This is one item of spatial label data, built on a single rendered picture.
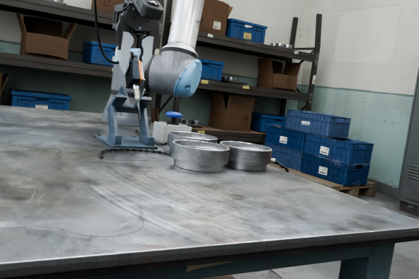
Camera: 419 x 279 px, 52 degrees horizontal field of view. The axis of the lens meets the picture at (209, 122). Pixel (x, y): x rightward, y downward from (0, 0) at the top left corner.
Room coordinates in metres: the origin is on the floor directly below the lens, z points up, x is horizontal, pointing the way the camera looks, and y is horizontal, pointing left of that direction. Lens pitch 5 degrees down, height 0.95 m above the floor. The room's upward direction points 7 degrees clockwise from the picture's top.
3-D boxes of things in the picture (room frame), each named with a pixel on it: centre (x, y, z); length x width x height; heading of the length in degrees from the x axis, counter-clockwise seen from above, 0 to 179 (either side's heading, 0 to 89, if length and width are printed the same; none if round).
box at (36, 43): (4.13, 1.65, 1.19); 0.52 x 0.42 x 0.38; 120
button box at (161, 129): (1.06, 0.09, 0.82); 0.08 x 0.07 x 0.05; 30
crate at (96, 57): (4.47, 1.08, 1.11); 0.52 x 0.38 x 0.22; 120
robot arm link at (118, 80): (1.34, 0.25, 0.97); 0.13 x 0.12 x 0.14; 80
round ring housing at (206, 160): (0.78, 0.01, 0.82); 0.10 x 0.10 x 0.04
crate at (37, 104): (4.15, 1.64, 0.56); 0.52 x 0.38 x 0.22; 117
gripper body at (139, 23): (0.97, 0.19, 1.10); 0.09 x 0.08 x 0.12; 32
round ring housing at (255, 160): (0.85, -0.08, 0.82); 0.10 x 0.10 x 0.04
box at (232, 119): (5.23, -0.23, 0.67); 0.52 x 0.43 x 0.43; 120
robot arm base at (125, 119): (1.34, 0.26, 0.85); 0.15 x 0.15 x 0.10
